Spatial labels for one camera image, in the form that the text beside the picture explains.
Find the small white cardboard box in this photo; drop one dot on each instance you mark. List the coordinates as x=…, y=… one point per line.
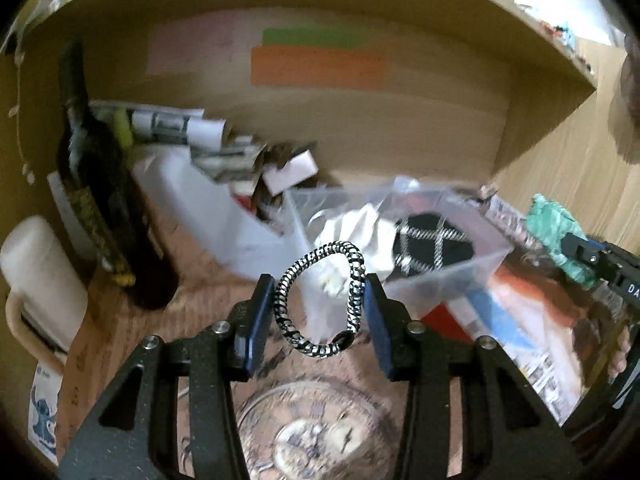
x=298, y=169

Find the white plastic box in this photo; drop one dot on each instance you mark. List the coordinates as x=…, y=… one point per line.
x=235, y=238

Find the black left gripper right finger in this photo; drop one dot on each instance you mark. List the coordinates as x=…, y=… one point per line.
x=387, y=320

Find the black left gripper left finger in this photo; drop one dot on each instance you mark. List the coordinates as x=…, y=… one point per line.
x=250, y=321

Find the blue cartoon sticker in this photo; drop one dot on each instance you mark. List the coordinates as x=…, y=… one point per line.
x=42, y=411

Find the clear plastic storage bin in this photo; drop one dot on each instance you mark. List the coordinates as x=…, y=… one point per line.
x=307, y=210

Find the dark wine bottle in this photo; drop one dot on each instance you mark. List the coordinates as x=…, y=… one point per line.
x=104, y=197

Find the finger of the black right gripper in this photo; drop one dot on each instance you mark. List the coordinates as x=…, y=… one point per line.
x=584, y=257

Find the green paper note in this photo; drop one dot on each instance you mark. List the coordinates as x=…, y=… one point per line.
x=322, y=37

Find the stack of papers and magazines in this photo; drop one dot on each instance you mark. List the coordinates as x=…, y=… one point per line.
x=220, y=151

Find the person's hand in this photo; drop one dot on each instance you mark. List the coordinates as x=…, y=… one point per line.
x=618, y=362

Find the red velvet pouch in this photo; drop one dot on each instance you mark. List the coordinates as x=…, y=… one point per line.
x=443, y=322

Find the white ceramic mug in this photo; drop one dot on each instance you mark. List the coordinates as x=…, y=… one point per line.
x=47, y=301

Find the orange paper note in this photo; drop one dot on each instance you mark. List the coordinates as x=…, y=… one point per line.
x=315, y=67

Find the cream drawstring pouch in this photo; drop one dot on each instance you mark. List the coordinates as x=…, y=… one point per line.
x=372, y=235

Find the black chain-pattern cloth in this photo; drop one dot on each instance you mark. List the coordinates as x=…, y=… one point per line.
x=426, y=243

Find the green knitted cloth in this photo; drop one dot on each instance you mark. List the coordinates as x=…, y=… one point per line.
x=549, y=222

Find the magazine sheet with orange photo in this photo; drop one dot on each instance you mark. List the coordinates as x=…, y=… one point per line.
x=550, y=327

